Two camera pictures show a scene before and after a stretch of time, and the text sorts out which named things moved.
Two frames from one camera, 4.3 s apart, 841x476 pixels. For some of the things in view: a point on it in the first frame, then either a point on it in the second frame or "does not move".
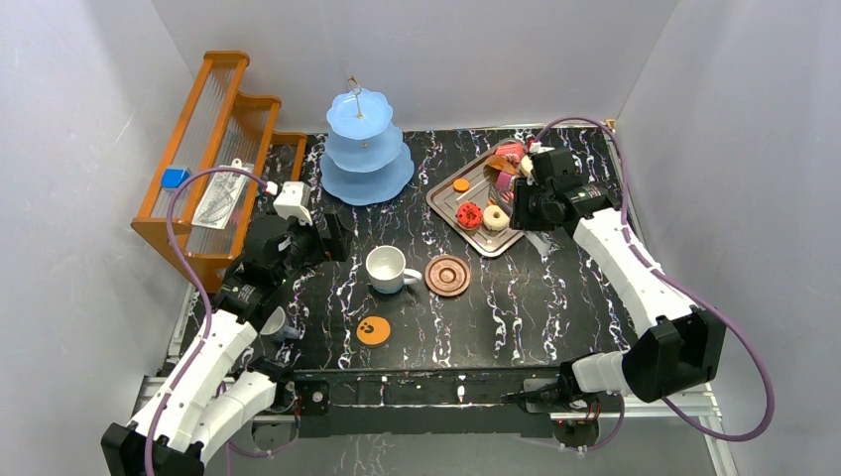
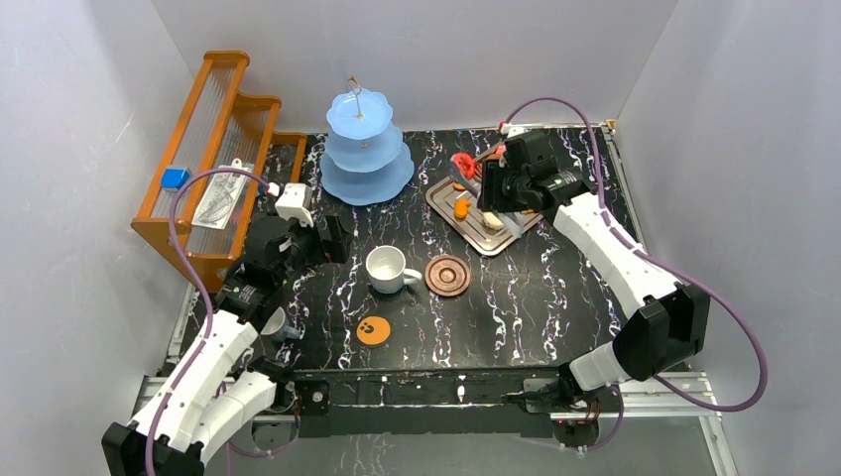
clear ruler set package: x=222 y=194 does not move
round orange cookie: x=461 y=185 to x=461 y=207
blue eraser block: x=175 y=177 does not move
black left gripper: x=322 y=235 does not move
